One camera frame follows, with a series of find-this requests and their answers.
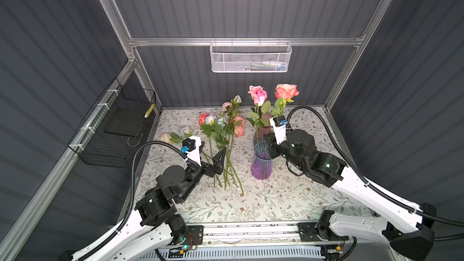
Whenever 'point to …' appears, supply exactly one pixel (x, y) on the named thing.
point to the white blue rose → (189, 128)
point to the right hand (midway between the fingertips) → (268, 136)
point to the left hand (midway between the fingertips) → (215, 146)
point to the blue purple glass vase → (261, 164)
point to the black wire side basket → (108, 136)
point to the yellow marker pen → (150, 110)
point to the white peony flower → (210, 121)
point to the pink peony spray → (230, 123)
